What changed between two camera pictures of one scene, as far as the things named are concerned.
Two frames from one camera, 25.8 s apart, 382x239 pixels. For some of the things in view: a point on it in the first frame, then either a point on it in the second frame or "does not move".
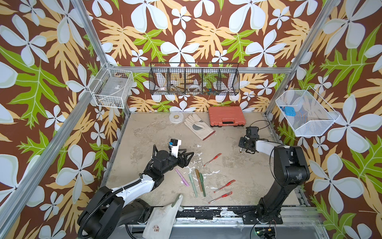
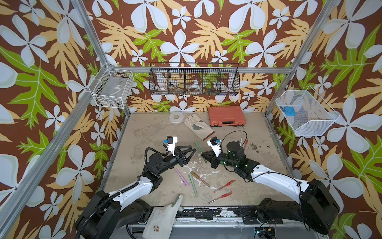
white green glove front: [161, 220] does not move
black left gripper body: [175, 162] does not move
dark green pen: [203, 184] → [198, 145]
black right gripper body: [243, 142] → [223, 160]
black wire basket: [194, 78] does not move
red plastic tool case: [226, 116] does not move
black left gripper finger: [191, 154] → [178, 148]
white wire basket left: [112, 86] does not move
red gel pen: [226, 185] does not move
